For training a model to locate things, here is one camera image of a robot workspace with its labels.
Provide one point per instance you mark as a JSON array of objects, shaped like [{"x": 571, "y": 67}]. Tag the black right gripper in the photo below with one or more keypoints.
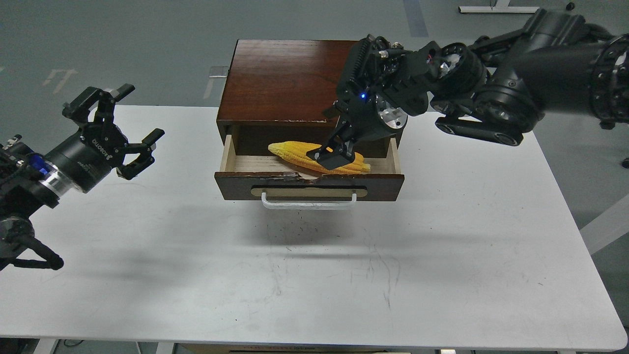
[{"x": 381, "y": 85}]

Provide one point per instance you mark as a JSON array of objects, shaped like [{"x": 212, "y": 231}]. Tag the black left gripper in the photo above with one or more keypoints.
[{"x": 86, "y": 157}]

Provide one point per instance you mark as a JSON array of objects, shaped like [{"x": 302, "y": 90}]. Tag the yellow corn cob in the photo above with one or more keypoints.
[{"x": 294, "y": 152}]

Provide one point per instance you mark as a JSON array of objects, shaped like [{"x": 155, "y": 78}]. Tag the wooden drawer with white handle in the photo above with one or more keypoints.
[{"x": 249, "y": 170}]

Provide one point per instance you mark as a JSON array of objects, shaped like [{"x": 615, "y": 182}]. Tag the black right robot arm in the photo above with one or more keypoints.
[{"x": 495, "y": 90}]

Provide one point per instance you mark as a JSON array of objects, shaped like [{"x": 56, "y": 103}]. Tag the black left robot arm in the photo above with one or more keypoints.
[{"x": 30, "y": 180}]

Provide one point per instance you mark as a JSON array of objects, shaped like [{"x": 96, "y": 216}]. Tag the dark wooden drawer cabinet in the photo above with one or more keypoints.
[{"x": 277, "y": 90}]

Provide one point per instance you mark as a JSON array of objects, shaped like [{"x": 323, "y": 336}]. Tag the white stand base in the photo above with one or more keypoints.
[{"x": 498, "y": 7}]

